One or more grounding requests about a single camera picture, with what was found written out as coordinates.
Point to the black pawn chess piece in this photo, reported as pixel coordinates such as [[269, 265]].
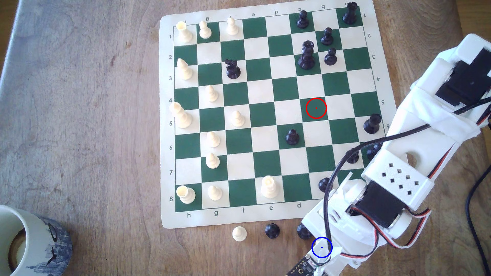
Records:
[[303, 232], [272, 231], [302, 21], [330, 57], [372, 124], [292, 137], [327, 37]]

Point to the green white chess mat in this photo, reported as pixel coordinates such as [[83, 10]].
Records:
[[264, 92]]

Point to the white pawn chess piece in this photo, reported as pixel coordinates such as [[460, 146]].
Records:
[[205, 30], [232, 27], [239, 234], [212, 161], [213, 140], [238, 119], [211, 94], [214, 193]]

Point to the black knight chess piece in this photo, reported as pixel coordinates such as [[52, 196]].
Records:
[[232, 70]]

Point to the black rook chess piece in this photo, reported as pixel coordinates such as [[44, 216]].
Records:
[[350, 14]]

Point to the tall black queen chess piece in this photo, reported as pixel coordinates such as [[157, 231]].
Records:
[[306, 57]]

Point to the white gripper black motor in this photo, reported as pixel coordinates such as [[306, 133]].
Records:
[[322, 216]]

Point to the white rook chess piece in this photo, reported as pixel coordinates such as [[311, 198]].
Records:
[[186, 194], [184, 33]]

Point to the small camera circuit board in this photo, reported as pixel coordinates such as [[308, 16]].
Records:
[[303, 266]]

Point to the tall white king chess piece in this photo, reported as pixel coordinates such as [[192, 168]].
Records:
[[181, 117]]

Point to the white mug skyline print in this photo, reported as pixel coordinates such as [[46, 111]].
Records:
[[42, 237]]

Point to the white bishop chess piece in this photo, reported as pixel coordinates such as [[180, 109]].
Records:
[[185, 71]]

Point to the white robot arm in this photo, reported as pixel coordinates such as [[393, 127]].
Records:
[[464, 44]]

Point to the white tape wrap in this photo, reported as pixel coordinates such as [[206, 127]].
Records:
[[425, 107]]

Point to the white queen chess piece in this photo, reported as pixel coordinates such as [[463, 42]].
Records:
[[269, 188]]

